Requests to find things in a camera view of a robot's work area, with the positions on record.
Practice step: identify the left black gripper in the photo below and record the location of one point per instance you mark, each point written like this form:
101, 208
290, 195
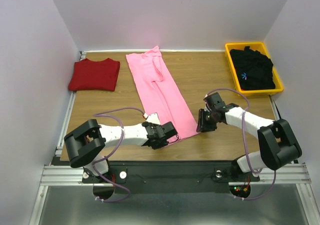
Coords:
162, 143

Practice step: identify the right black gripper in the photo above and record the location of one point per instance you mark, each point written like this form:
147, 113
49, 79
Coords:
202, 125

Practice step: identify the pink t shirt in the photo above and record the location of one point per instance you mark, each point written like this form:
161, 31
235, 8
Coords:
159, 93

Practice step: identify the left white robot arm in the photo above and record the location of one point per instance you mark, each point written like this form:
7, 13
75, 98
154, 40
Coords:
91, 144

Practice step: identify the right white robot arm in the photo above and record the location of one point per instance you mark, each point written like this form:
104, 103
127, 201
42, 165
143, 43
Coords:
278, 145

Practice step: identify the black t shirts pile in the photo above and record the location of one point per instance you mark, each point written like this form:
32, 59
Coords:
254, 70

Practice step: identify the yellow plastic bin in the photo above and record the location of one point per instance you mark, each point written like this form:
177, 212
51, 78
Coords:
256, 46

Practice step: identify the folded red t shirt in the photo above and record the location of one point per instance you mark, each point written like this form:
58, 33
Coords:
94, 75

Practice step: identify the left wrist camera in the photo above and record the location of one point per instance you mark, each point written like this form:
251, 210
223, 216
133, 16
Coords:
152, 118

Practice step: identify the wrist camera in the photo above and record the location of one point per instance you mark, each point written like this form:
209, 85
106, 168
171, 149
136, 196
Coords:
213, 102
152, 118

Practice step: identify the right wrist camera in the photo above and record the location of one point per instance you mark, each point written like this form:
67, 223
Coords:
213, 102

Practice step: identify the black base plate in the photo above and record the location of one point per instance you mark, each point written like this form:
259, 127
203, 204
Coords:
170, 177

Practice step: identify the aluminium frame rail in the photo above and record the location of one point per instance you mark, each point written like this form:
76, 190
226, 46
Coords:
66, 176

